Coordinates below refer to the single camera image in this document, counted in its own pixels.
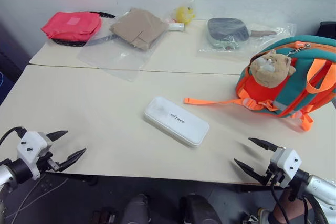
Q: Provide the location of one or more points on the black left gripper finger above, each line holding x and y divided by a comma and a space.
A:
58, 134
72, 158

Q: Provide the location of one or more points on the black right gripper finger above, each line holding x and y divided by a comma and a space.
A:
263, 144
249, 170

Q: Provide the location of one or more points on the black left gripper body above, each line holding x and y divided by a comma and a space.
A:
50, 159

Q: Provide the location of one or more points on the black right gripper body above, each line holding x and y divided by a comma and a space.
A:
273, 175

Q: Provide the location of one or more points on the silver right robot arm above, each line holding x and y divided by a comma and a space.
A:
321, 190

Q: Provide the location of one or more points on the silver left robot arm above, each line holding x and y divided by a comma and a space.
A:
8, 175

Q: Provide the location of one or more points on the teal and orange backpack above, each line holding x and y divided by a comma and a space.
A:
296, 90

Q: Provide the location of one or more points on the white rectangular case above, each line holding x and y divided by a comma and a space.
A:
176, 121

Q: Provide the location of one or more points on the person's bare leg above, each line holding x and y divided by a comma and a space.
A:
286, 207

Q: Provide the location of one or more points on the brown plush cat toy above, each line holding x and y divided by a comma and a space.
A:
271, 70

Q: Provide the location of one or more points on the grey rounded shape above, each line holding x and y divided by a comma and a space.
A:
136, 209

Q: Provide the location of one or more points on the dark bulky object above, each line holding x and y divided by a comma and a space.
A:
11, 58

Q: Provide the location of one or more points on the large clear plastic bag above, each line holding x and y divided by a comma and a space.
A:
115, 61

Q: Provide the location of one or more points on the pink fabric pouch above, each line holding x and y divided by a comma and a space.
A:
72, 26

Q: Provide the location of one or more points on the dark table tennis paddle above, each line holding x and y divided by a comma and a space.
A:
228, 28

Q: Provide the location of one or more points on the black racket with white grip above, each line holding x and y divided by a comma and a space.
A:
105, 14

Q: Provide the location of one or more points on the beige folded cloth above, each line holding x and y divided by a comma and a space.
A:
139, 27

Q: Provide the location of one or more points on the yellow plush toy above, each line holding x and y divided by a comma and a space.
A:
185, 14

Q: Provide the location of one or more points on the yellow toy in bag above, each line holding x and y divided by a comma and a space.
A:
181, 6

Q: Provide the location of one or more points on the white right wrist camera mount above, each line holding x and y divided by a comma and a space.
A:
287, 162

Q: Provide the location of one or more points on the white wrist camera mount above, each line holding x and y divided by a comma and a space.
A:
30, 144
287, 162

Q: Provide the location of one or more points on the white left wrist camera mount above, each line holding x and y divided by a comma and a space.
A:
30, 144

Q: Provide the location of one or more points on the black object at wall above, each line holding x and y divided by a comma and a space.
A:
328, 28

